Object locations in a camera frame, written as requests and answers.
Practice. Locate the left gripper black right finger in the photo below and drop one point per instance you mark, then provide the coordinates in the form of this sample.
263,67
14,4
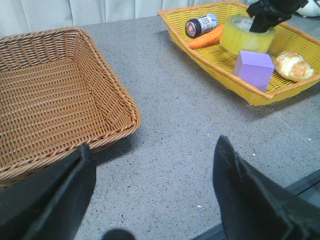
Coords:
254,207

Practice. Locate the orange toy carrot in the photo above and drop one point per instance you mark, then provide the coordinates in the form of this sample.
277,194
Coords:
209,38

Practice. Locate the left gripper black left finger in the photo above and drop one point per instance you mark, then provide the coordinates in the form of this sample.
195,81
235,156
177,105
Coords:
51,204

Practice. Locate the purple foam block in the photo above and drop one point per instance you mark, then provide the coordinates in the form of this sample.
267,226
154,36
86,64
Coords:
255,68

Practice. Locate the brown wicker basket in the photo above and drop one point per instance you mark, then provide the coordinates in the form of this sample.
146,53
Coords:
57,93

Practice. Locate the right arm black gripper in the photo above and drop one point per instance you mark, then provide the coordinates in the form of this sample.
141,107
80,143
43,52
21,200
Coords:
269,13

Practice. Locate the yellow packing tape roll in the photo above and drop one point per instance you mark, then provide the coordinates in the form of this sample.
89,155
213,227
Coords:
236,36

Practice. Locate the white curtain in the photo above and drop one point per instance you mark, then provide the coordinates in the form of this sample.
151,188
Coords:
24,16

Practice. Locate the small jar with black lid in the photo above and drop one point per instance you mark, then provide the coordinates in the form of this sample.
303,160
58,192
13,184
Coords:
198,26

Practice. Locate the toy croissant bread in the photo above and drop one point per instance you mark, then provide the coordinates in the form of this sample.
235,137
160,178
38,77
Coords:
292,66

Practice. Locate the yellow woven basket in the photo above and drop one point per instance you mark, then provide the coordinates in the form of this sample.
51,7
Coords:
219,63

